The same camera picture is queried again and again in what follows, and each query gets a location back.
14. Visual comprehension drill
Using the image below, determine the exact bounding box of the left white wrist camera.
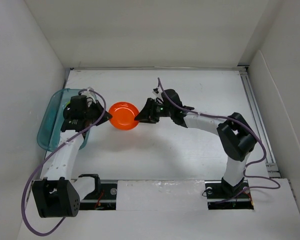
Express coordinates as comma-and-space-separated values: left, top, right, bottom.
78, 87, 97, 101

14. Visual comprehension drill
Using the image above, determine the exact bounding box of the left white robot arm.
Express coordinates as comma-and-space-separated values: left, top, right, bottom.
32, 90, 112, 218

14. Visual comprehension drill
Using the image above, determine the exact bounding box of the aluminium rail right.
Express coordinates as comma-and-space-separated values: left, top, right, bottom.
238, 65, 281, 179

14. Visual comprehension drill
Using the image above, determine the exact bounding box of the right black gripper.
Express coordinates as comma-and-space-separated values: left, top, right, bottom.
133, 97, 174, 124

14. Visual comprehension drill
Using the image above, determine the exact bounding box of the orange plate back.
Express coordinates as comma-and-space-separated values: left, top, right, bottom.
108, 101, 140, 131

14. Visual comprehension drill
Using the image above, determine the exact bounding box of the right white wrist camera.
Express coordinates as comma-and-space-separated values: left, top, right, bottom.
152, 87, 163, 100

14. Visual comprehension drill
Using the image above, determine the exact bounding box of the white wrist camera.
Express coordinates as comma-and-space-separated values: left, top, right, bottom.
78, 87, 97, 101
152, 87, 163, 100

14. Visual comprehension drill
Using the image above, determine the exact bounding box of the teal plastic bin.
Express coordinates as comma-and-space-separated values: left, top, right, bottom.
36, 87, 93, 152

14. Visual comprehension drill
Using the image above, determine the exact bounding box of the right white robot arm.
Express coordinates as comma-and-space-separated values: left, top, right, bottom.
134, 88, 257, 197

